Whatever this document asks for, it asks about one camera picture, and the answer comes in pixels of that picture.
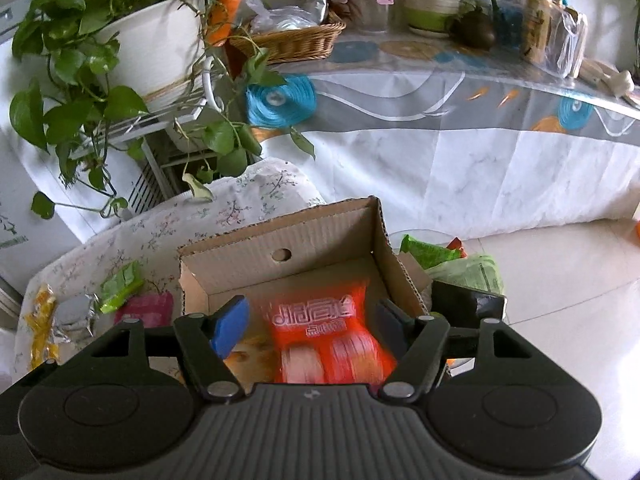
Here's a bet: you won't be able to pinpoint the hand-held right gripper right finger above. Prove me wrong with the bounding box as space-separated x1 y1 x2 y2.
375 297 533 403

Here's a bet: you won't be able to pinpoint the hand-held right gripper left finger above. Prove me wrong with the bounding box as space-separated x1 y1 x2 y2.
90 296 251 405

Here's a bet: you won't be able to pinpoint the red snack packet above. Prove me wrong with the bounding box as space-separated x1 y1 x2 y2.
264 282 398 385

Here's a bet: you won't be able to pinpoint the pink snack packet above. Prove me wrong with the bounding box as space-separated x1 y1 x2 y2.
115 292 175 328

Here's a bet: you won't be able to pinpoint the cardboard box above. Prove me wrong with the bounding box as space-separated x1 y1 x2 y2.
177 196 433 391

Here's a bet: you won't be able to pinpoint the green snack packet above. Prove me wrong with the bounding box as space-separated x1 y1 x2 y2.
99 261 146 313

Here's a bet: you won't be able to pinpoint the silver snack packet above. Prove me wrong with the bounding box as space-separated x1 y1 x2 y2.
52 292 101 343

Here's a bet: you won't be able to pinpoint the yellow snack packet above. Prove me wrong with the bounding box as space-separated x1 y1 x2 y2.
27 284 58 368

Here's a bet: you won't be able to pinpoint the green wrapper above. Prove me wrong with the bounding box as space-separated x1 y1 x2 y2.
400 235 461 271

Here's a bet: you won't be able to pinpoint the black glossy block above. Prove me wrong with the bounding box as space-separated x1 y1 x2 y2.
431 280 507 326

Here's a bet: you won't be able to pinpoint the pale green plastic bag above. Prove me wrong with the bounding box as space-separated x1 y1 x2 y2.
425 255 503 296

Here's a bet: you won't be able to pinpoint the white and grey tablecloth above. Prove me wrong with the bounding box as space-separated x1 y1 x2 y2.
250 25 640 241

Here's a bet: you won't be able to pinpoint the low white flower pot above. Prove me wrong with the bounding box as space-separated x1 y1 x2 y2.
165 120 226 156

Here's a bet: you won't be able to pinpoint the white metal plant stand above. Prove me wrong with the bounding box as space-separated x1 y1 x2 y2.
75 55 226 216

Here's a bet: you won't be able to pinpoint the blue ribbon roll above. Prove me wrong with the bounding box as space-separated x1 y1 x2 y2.
245 74 317 127

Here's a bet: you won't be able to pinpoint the wicker basket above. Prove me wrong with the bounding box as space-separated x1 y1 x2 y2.
227 17 347 65

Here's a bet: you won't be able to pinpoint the large white flower pot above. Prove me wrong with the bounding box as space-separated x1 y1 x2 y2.
95 0 206 111

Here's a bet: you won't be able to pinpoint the brown teapot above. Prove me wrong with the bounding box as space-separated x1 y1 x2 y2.
447 10 497 51

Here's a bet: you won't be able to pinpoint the green striped flower pot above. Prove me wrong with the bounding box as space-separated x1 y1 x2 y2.
402 0 463 37

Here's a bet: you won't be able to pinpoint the clear container with pink lid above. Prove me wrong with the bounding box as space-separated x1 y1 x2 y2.
345 0 401 35

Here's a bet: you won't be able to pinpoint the orange plastic item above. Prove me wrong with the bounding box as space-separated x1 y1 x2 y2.
205 0 242 47

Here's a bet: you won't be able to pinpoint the crumpled plastic bags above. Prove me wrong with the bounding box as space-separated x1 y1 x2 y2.
245 0 326 33

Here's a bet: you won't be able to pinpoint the blue jar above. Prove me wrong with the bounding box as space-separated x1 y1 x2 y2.
495 0 523 43

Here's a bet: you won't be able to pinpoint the tan can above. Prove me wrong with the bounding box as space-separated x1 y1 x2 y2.
520 0 553 63

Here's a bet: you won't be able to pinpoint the clear plastic bag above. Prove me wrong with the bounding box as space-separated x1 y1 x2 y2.
545 5 590 78

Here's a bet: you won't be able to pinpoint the white cloth bundle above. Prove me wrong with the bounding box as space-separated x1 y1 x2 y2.
580 60 636 98

